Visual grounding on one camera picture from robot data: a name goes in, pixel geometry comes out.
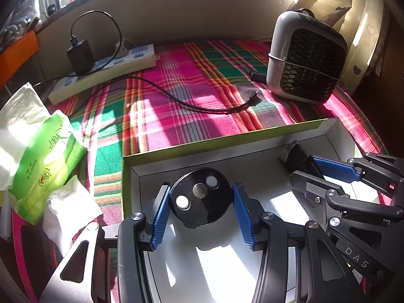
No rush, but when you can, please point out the black round three-button device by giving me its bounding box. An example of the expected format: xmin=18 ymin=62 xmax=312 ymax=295
xmin=170 ymin=168 xmax=234 ymax=229

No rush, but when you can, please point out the black cylindrical flashlight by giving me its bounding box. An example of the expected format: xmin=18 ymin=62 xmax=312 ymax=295
xmin=277 ymin=140 xmax=324 ymax=180

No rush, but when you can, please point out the crumpled white tissue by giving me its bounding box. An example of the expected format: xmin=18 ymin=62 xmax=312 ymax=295
xmin=42 ymin=176 xmax=102 ymax=256

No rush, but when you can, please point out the white green cardboard box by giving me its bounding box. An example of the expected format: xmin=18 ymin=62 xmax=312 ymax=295
xmin=122 ymin=118 xmax=360 ymax=302

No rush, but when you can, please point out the white black mini heater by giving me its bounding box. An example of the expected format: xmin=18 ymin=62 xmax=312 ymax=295
xmin=266 ymin=8 xmax=348 ymax=104

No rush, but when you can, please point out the green tissue pack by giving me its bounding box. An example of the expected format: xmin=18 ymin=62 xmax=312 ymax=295
xmin=0 ymin=82 xmax=89 ymax=226

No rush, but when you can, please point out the plaid bed sheet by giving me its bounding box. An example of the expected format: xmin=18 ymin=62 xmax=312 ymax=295
xmin=10 ymin=39 xmax=389 ymax=303

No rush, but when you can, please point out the beige heart-pattern curtain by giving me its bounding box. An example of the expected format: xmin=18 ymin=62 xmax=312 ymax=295
xmin=291 ymin=0 xmax=386 ymax=94

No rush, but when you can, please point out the white power strip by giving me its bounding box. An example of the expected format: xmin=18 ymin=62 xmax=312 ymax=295
xmin=49 ymin=44 xmax=158 ymax=105

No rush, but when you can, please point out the orange box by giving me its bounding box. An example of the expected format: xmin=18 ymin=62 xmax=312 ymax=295
xmin=0 ymin=31 xmax=39 ymax=88

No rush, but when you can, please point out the black cable on bed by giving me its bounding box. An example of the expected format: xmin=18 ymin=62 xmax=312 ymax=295
xmin=31 ymin=75 xmax=263 ymax=114

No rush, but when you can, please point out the black charger with cable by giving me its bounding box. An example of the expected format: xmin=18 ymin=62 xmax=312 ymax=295
xmin=66 ymin=10 xmax=123 ymax=77

